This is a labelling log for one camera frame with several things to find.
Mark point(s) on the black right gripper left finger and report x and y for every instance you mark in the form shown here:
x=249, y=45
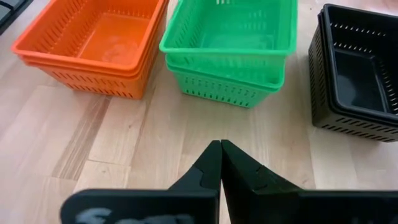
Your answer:
x=155, y=205

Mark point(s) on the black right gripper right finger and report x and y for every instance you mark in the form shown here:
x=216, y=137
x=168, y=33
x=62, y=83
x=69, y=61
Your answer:
x=280, y=205

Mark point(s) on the black plastic slotted basket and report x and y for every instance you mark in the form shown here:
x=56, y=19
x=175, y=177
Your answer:
x=317, y=122
x=357, y=81

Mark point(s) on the green plastic slotted basket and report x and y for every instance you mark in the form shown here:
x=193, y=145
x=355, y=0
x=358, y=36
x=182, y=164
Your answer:
x=225, y=70
x=236, y=40
x=217, y=97

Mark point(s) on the orange plastic slotted basket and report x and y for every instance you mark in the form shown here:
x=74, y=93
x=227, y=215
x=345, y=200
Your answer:
x=141, y=84
x=115, y=40

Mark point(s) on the black aluminium table frame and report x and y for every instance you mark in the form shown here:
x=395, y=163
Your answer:
x=12, y=12

